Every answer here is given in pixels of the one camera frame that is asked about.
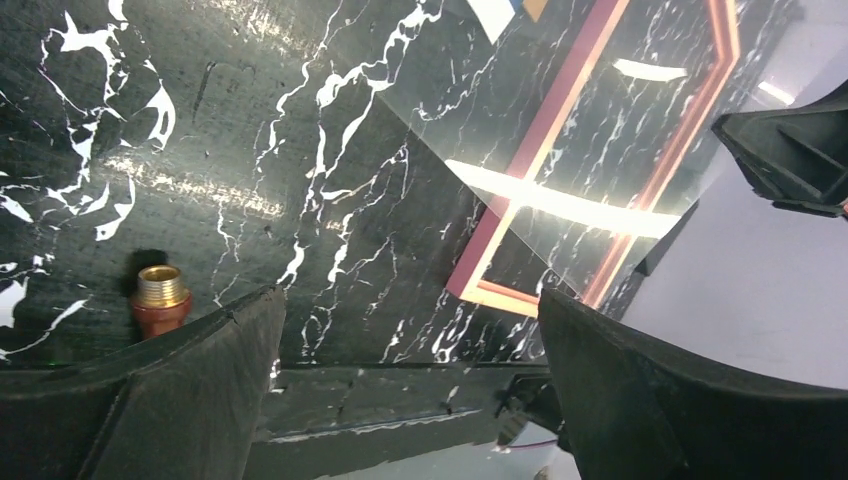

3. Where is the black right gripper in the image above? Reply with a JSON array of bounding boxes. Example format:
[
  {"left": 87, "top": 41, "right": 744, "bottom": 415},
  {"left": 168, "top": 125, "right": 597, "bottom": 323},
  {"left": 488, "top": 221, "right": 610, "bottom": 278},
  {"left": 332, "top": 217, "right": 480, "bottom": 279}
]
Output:
[{"left": 711, "top": 83, "right": 847, "bottom": 218}]

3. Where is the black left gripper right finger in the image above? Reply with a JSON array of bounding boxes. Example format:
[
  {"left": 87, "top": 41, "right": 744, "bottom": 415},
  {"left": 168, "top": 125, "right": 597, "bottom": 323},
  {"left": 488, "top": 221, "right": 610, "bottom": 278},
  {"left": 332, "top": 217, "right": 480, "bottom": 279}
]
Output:
[{"left": 537, "top": 290, "right": 847, "bottom": 479}]

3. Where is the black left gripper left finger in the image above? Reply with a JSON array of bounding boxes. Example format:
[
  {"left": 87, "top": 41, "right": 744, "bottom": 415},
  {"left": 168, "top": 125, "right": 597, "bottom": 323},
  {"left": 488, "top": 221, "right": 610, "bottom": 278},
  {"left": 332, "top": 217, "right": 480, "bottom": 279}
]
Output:
[{"left": 1, "top": 286, "right": 286, "bottom": 479}]

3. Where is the clear acrylic sheet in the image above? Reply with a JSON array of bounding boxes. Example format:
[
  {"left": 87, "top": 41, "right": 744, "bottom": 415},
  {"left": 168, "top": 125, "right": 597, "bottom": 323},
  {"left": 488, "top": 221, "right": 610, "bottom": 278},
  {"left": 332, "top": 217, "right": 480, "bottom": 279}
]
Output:
[{"left": 375, "top": 1, "right": 802, "bottom": 305}]

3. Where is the printed photo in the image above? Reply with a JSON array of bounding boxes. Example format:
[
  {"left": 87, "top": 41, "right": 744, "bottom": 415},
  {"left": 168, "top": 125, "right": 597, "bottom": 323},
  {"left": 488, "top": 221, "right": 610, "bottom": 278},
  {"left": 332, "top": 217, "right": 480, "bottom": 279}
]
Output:
[{"left": 467, "top": 0, "right": 522, "bottom": 44}]

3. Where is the copper pipe fitting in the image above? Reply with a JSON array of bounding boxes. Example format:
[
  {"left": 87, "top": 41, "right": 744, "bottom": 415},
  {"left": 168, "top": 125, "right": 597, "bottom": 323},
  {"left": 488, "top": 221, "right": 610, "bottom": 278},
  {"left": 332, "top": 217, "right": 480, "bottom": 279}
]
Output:
[{"left": 130, "top": 264, "right": 192, "bottom": 340}]

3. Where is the brown backing board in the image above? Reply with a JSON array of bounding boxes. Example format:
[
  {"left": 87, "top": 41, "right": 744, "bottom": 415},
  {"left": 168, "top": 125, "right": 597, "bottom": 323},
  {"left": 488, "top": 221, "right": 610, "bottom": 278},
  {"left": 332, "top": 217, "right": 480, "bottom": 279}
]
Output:
[{"left": 522, "top": 0, "right": 548, "bottom": 22}]

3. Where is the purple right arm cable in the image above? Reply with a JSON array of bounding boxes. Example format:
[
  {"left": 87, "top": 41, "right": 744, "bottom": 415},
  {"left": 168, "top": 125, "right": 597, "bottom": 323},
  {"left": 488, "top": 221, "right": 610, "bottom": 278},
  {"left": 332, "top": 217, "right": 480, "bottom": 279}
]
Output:
[{"left": 496, "top": 437, "right": 564, "bottom": 456}]

